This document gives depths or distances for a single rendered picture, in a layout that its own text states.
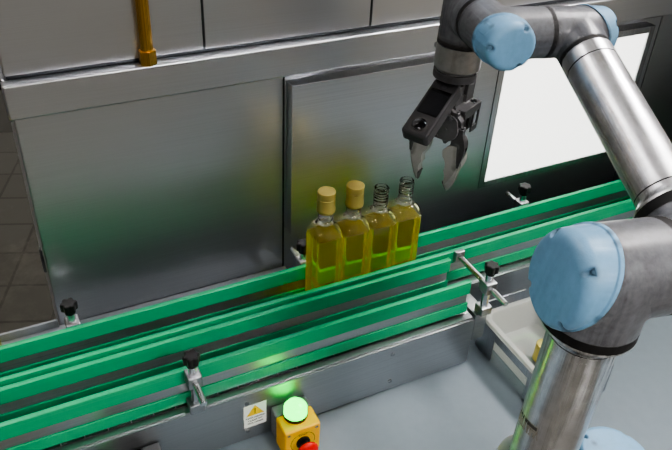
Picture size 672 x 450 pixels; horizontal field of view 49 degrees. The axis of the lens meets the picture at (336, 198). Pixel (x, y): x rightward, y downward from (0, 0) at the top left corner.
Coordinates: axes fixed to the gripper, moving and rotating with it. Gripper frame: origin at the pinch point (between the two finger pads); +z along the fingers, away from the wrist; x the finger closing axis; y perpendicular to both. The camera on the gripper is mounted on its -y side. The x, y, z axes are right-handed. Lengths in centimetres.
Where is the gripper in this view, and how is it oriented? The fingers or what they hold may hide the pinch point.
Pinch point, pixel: (430, 179)
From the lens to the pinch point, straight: 129.1
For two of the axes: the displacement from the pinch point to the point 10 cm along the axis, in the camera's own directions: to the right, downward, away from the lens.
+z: -0.8, 8.4, 5.4
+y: 5.8, -4.1, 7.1
